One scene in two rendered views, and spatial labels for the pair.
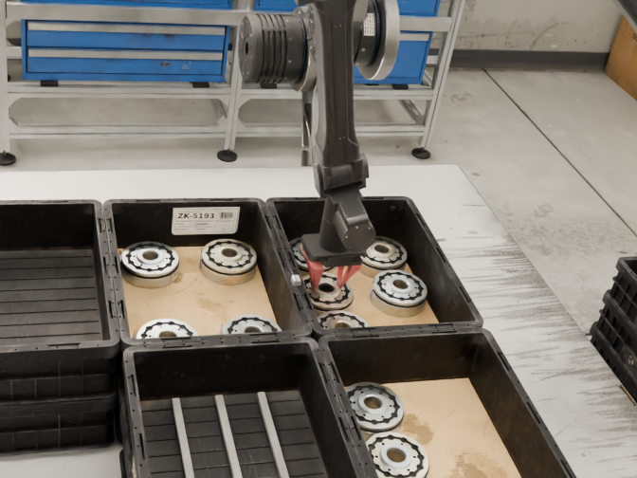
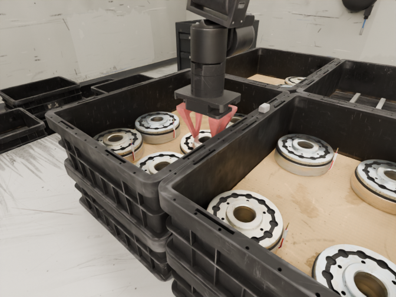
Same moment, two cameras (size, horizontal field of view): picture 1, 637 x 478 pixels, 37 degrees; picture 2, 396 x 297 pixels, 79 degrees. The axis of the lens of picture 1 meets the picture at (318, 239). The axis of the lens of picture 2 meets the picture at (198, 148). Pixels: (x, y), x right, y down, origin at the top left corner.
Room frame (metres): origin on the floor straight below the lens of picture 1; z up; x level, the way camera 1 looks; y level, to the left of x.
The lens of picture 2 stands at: (1.60, 0.32, 1.11)
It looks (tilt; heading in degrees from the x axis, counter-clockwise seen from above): 33 degrees down; 241
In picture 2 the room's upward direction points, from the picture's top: straight up
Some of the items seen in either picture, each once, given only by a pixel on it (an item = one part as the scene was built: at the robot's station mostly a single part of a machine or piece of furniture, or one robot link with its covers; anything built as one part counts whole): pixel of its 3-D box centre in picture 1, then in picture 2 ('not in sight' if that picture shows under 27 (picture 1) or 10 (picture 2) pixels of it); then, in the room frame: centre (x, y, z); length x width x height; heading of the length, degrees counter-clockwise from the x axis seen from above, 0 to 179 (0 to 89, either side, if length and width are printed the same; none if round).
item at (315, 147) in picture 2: (253, 332); (304, 145); (1.23, 0.08, 0.86); 0.05 x 0.05 x 0.01
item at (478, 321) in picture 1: (367, 262); (179, 106); (1.41, -0.09, 0.92); 0.40 x 0.30 x 0.02; 20
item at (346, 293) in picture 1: (325, 290); (205, 142); (1.38, -0.03, 0.86); 0.10 x 0.10 x 0.01
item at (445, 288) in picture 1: (362, 284); (180, 128); (1.41, -0.09, 0.87); 0.40 x 0.30 x 0.11; 20
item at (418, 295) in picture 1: (399, 287); (157, 121); (1.43, -0.16, 0.86); 0.10 x 0.10 x 0.01
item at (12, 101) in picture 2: not in sight; (51, 118); (1.75, -1.50, 0.37); 0.40 x 0.30 x 0.45; 22
